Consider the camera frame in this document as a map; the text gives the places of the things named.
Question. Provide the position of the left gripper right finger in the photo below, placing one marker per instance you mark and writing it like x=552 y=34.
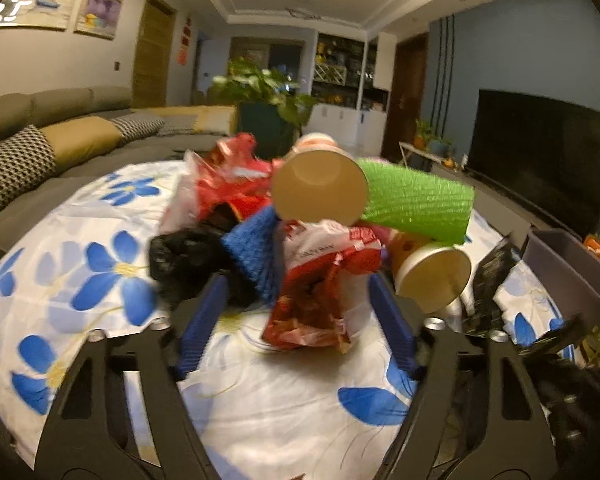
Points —
x=475 y=413

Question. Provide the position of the white blue floral tablecloth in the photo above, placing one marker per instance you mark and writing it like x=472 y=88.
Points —
x=261 y=412

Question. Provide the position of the purple wall painting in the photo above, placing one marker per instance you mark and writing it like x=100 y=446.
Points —
x=99 y=18

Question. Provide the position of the red snack wrapper front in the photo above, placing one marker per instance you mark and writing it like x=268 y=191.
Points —
x=323 y=301

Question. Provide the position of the blue foam net sleeve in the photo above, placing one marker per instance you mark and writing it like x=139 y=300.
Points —
x=256 y=247

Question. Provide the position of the display cabinet white base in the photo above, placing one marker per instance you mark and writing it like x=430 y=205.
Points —
x=351 y=84

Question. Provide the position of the red snack wrapper back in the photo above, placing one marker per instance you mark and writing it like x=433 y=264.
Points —
x=231 y=175

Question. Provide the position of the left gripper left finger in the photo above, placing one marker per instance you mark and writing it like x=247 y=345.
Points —
x=88 y=433

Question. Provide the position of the green foam net sleeve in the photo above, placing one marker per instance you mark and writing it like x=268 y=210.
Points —
x=412 y=201

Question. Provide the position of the grey sectional sofa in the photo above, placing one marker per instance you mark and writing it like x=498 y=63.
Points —
x=186 y=128

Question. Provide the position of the paper cup orange print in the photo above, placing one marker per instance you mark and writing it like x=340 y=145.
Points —
x=318 y=181

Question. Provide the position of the wooden door left wall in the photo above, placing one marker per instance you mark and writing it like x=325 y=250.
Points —
x=152 y=54

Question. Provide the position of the black plastic bag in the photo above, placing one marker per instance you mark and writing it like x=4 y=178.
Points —
x=184 y=261

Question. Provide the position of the dark wooden door right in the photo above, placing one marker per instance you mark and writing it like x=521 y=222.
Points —
x=405 y=100

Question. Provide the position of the small white side table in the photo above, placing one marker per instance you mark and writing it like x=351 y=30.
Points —
x=408 y=151

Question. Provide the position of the grey trash bin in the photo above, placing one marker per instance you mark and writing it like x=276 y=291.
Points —
x=569 y=272

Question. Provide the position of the potted green plant dark pot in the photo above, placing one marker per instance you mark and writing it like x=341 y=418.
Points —
x=269 y=105

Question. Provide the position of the black white patterned cushion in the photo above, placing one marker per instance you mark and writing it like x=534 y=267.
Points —
x=26 y=161

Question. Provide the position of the grey tv console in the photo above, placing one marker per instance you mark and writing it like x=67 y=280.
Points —
x=502 y=212

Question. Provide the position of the red snack wrapper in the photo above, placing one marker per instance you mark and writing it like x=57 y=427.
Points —
x=231 y=175
x=323 y=301

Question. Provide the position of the black wrapper near bin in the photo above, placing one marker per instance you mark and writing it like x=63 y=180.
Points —
x=491 y=273

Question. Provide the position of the mustard yellow cushion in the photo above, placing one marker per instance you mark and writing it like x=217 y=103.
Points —
x=79 y=140

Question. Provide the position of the black flat television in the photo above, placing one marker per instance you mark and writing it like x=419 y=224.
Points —
x=543 y=152

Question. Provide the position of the small potted plants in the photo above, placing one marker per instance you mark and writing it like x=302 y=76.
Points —
x=426 y=140

